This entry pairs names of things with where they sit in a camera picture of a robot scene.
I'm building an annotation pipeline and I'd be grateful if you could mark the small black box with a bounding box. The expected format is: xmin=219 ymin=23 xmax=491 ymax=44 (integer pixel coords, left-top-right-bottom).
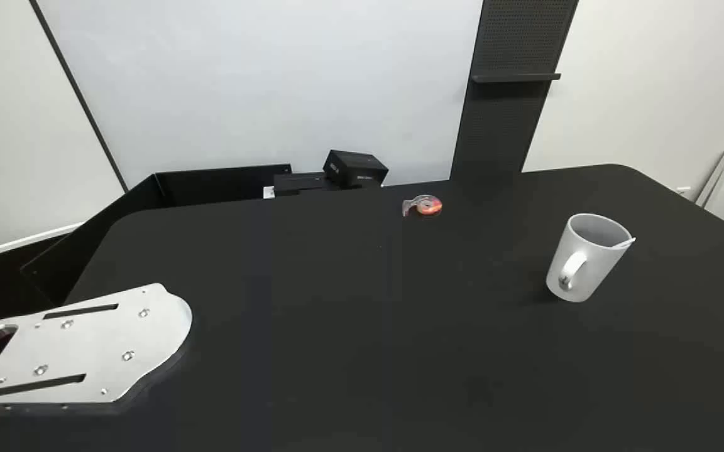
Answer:
xmin=324 ymin=149 xmax=389 ymax=188

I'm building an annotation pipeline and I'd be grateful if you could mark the red tape roll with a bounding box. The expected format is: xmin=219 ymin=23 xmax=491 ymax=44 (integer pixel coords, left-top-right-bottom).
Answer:
xmin=402 ymin=193 xmax=443 ymax=216

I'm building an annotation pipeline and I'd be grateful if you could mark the white ceramic mug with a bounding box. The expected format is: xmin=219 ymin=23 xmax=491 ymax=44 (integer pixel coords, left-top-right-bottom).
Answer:
xmin=546 ymin=212 xmax=635 ymax=303

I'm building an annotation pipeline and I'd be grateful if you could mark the black vertical pillar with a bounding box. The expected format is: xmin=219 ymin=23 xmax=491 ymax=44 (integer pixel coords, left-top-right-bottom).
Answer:
xmin=449 ymin=0 xmax=578 ymax=180

